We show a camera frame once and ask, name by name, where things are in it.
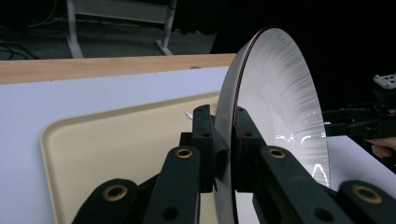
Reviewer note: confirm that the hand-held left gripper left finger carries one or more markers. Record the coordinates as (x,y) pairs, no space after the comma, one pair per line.
(204,137)

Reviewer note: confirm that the beige plastic tray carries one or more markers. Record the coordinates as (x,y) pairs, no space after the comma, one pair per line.
(109,149)

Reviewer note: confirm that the white metal desk frame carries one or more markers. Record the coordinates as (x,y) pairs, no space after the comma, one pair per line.
(118,12)

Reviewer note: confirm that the white cover sheet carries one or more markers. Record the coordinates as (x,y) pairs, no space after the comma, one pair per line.
(62,99)

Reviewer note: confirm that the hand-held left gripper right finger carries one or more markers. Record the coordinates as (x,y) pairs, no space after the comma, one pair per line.
(247,155)

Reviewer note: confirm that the white chopstick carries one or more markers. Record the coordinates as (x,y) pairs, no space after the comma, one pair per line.
(189,115)

